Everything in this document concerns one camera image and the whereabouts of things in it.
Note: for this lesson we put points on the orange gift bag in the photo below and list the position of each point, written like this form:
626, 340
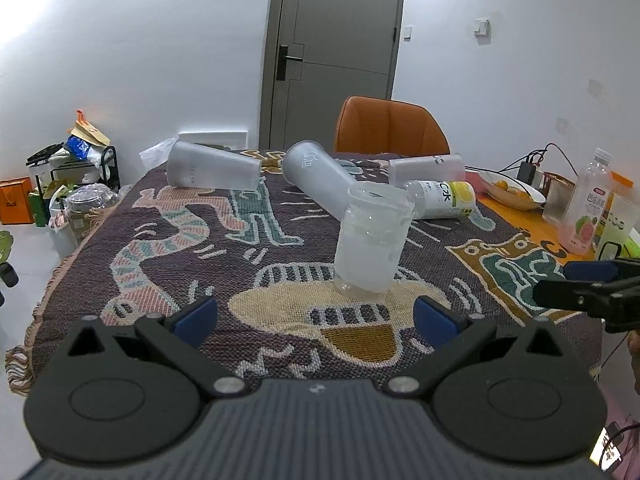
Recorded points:
15, 202

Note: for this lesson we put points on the clear plastic cup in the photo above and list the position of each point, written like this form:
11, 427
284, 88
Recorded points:
367, 245

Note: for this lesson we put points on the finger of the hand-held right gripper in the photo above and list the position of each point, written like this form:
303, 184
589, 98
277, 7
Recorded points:
565, 294
592, 270

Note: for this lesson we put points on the wide frosted cup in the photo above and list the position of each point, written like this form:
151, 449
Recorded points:
210, 167

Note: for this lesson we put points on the clear plastic bag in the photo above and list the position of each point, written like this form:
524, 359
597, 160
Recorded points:
155, 152

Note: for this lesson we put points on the tan paper bag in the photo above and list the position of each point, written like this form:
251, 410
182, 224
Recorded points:
92, 130

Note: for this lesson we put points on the white wall socket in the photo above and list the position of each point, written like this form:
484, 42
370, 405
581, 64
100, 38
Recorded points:
563, 126

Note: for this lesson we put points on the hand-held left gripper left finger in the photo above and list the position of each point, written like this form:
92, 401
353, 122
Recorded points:
194, 318

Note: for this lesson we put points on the clear drinking glass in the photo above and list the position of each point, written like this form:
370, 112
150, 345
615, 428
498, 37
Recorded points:
557, 205

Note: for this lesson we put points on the printed woven blanket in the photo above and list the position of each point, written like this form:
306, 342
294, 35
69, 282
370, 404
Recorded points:
200, 260

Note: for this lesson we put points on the black power adapter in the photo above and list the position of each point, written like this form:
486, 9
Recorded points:
527, 171

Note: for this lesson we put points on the small orange fruit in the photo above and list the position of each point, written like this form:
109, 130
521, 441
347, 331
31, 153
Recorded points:
503, 188

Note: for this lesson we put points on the pink label drink bottle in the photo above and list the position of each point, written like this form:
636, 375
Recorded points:
585, 210

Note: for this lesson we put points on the tall frosted cup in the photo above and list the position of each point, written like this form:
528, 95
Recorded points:
315, 175

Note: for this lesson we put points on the short frosted cup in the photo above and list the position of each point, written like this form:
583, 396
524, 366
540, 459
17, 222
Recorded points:
425, 167

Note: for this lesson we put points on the grey door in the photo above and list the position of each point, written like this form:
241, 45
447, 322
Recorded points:
340, 50

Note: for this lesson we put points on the blue and white packet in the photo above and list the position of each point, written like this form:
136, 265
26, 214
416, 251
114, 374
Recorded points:
79, 147

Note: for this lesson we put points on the smartphone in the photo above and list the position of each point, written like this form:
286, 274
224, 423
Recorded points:
604, 444

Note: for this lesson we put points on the black metal rack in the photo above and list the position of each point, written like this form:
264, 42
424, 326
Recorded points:
111, 167

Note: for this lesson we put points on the white fruit bowl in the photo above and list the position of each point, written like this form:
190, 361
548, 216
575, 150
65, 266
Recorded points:
530, 199

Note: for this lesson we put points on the small white wall switch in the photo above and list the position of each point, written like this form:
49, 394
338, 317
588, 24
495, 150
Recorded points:
407, 33

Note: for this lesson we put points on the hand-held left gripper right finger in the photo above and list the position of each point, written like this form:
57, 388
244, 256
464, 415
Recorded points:
434, 321

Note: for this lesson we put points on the yellow label plastic bottle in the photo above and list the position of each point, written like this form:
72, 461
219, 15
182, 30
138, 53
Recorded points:
445, 199

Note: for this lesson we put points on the orange chair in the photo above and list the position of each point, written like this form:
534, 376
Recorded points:
385, 125

